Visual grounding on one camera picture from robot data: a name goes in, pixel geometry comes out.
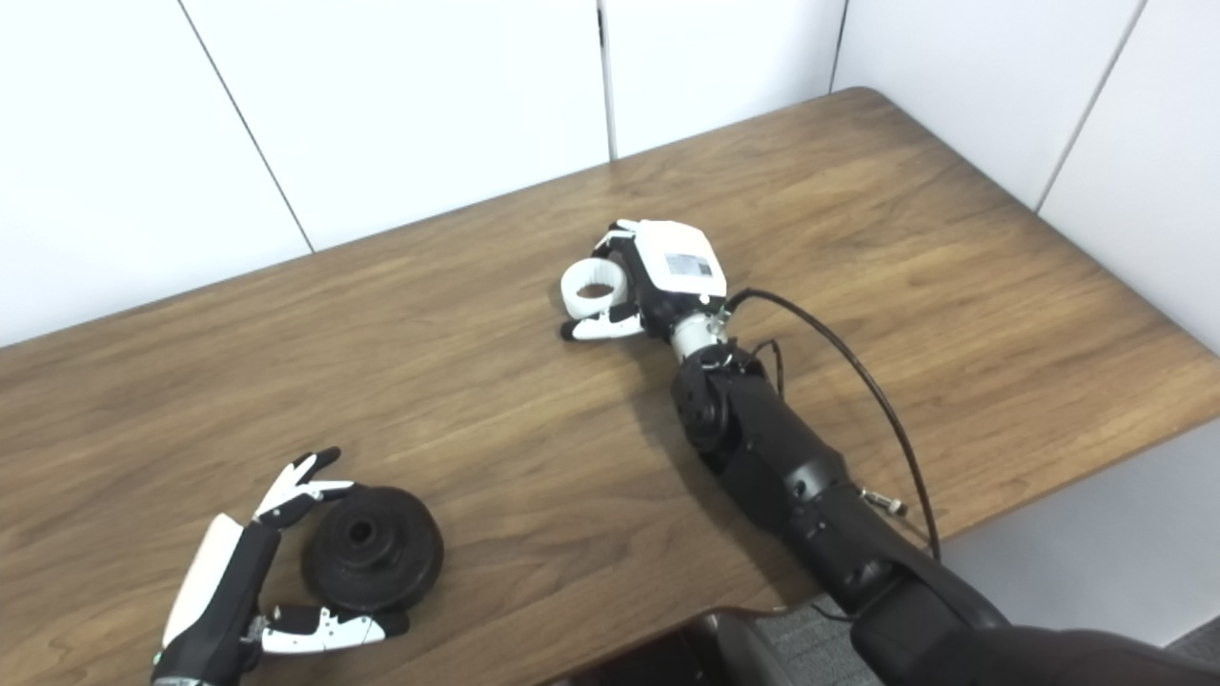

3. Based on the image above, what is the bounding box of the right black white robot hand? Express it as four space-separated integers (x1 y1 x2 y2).
559 219 728 342

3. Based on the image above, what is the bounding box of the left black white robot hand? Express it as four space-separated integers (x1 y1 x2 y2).
151 448 411 686

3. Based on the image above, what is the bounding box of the white plastic ring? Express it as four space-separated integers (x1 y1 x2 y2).
560 257 630 320

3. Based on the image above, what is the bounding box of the round black plastic part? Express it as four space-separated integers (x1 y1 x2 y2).
301 486 445 614

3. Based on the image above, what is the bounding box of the dark robot torso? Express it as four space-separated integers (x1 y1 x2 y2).
562 610 859 686

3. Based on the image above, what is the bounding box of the right thin black wire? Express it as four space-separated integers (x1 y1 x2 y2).
748 338 784 401

